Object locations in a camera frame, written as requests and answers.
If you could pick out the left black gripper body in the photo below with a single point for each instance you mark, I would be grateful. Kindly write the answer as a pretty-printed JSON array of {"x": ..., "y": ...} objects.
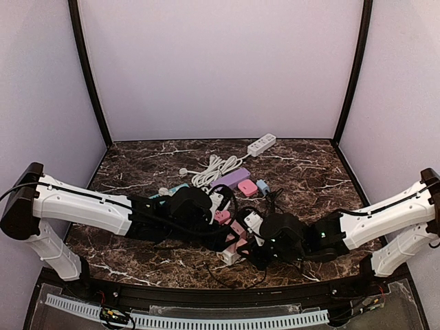
[{"x": 220, "y": 237}]

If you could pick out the purple power strip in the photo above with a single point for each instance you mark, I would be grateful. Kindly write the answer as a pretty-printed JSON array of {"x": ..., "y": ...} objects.
[{"x": 232, "y": 179}]

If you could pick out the black frame right post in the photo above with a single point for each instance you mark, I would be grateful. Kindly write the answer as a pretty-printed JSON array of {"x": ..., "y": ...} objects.
[{"x": 365, "y": 21}]

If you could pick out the white slotted cable duct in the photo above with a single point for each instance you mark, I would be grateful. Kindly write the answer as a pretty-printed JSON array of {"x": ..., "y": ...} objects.
[{"x": 168, "y": 318}]

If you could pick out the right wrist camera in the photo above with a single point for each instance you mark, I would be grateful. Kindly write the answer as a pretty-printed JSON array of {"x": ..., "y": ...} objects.
[{"x": 283, "y": 231}]

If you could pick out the small circuit board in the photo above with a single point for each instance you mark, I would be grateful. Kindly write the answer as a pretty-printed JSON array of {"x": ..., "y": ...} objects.
[{"x": 114, "y": 316}]

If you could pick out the light blue charger plug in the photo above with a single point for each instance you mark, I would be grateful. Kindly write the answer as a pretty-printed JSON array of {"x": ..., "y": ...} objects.
[{"x": 263, "y": 187}]

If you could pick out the pink charger plug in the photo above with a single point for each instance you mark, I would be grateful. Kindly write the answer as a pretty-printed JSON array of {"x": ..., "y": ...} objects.
[{"x": 247, "y": 187}]

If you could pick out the black frame post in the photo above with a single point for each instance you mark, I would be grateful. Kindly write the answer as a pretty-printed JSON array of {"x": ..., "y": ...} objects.
[
  {"x": 79, "y": 37},
  {"x": 365, "y": 21}
]

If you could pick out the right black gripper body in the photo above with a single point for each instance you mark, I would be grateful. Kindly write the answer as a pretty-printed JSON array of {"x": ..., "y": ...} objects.
[{"x": 254, "y": 250}]

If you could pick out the black frame left post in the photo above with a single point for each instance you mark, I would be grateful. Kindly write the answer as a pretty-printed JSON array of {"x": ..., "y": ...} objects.
[{"x": 79, "y": 37}]

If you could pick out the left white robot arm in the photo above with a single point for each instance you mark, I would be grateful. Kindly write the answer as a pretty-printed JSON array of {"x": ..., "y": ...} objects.
[{"x": 37, "y": 197}]

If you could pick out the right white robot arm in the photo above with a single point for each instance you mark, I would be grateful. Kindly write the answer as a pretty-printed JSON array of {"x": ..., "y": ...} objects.
[{"x": 413, "y": 213}]

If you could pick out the white power strip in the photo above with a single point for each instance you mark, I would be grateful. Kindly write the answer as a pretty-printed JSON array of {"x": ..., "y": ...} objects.
[{"x": 262, "y": 144}]

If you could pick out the pink white cube adapter cluster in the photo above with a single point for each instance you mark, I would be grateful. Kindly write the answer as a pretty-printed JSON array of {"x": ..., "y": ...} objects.
[{"x": 232, "y": 244}]

